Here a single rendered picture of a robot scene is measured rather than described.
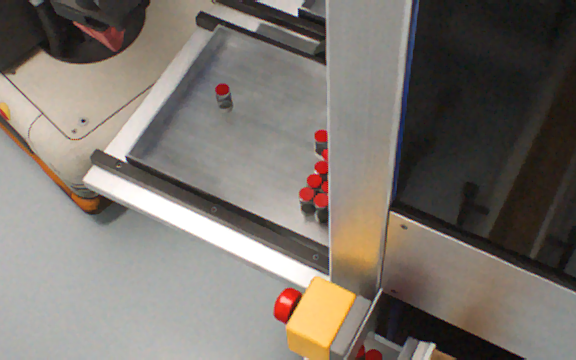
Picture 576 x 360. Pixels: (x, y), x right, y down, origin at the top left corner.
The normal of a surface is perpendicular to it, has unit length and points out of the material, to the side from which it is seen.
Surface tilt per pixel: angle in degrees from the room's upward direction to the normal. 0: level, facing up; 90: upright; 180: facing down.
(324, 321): 0
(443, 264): 90
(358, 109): 90
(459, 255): 90
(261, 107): 0
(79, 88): 0
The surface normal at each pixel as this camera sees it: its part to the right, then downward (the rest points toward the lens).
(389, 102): -0.47, 0.77
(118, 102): -0.05, -0.51
